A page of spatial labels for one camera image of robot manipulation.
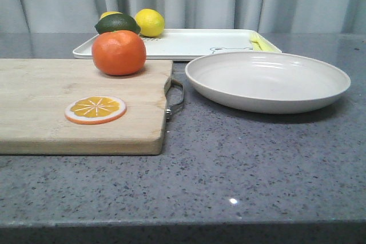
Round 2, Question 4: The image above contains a yellow plastic fork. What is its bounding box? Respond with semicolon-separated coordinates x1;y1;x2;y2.
249;32;265;51

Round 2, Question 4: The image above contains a yellow lemon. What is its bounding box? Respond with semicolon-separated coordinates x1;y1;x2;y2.
134;9;165;37
100;11;121;19

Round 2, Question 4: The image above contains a beige round plate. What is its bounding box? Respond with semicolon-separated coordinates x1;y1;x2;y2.
185;52;351;114

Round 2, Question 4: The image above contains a yellow plastic spoon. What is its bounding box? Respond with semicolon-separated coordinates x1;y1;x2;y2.
257;37;282;53

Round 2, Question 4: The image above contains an orange slice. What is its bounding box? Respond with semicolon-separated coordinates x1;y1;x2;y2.
65;95;127;125

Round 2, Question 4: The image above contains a dark green lime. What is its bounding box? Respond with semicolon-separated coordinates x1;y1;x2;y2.
95;13;141;34

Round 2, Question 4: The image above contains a yellow lemon right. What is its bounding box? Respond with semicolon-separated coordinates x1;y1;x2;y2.
134;9;165;37

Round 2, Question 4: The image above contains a white rectangular tray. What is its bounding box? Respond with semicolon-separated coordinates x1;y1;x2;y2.
72;28;283;61

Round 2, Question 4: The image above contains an orange mandarin fruit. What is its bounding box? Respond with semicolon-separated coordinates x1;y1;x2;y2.
91;30;146;76

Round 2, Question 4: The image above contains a wooden cutting board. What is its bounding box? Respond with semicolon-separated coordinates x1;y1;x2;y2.
1;58;184;155

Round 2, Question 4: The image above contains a yellow lemon left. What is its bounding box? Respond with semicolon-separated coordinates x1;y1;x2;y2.
100;11;121;19

